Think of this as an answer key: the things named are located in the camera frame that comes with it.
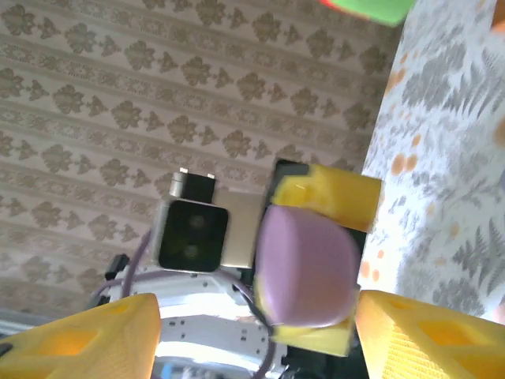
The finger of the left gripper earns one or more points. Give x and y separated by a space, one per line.
335 193
315 339

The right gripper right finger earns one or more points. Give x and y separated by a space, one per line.
434 347

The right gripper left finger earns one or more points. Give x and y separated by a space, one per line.
79 343

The purple earbud charging case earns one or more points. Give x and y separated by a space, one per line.
307 268

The floral tablecloth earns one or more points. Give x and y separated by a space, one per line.
442 158

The green wine glass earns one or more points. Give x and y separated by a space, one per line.
371 10

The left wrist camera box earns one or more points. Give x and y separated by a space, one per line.
193 237

